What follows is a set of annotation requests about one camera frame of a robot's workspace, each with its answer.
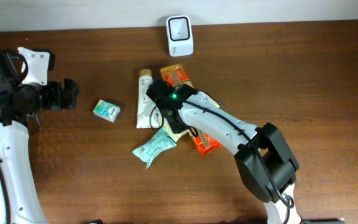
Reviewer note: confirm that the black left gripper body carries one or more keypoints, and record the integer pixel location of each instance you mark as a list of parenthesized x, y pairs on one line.
[(51, 96)]

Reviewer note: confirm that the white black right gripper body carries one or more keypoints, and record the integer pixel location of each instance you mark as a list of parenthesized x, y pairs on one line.
[(177, 126)]

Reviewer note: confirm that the orange red snack bag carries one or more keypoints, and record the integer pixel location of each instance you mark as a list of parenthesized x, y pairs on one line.
[(176, 76)]

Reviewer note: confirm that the white tube with gold cap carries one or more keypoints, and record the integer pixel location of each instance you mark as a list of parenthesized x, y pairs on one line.
[(148, 115)]

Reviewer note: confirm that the mint green wipes pack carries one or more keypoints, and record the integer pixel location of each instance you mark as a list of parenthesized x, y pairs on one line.
[(160, 142)]

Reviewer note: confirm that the green tissue pack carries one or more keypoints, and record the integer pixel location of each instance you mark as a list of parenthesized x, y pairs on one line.
[(106, 110)]

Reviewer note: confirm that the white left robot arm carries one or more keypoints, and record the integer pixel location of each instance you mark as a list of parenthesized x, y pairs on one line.
[(19, 202)]

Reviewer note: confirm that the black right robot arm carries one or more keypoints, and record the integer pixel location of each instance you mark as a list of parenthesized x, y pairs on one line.
[(266, 164)]

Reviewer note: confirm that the white barcode scanner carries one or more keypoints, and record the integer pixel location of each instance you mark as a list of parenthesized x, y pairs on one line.
[(179, 36)]

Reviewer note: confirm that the cream snack bag blue label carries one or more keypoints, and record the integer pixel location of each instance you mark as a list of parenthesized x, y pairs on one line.
[(176, 131)]

